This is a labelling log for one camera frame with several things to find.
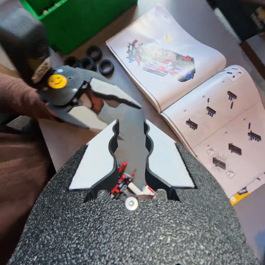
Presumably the black toy set box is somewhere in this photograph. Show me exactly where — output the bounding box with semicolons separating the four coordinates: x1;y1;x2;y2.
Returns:
206;0;265;45

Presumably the person's left hand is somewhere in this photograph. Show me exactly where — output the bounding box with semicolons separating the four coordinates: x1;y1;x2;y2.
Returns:
84;89;104;115

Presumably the person's brown sweater torso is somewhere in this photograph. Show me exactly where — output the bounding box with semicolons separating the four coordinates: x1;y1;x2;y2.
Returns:
0;116;56;265

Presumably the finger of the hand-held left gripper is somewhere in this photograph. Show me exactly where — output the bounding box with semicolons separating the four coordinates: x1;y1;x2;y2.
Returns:
89;78;142;109
68;106;109;130

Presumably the black rubber toy tyre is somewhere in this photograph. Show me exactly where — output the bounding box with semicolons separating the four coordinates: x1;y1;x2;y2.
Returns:
98;59;115;76
64;56;80;67
80;56;97;72
87;45;102;61

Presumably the person's left forearm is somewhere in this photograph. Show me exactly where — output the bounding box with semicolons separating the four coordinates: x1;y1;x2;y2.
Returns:
0;72;54;122

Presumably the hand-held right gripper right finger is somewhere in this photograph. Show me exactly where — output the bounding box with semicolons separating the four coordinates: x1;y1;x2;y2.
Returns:
144;119;196;192

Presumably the grey desk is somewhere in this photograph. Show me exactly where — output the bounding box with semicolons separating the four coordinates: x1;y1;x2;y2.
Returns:
37;0;265;265

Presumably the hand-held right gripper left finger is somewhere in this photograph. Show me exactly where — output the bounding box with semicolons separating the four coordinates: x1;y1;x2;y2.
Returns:
68;119;120;192

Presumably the green plastic bin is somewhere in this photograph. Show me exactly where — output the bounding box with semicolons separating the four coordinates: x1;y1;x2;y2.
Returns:
20;0;138;55

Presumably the toy brick race car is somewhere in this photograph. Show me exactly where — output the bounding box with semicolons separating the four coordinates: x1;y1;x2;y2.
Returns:
110;161;156;200

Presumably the building instruction booklet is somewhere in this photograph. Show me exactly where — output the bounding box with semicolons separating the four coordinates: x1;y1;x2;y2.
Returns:
106;5;265;206

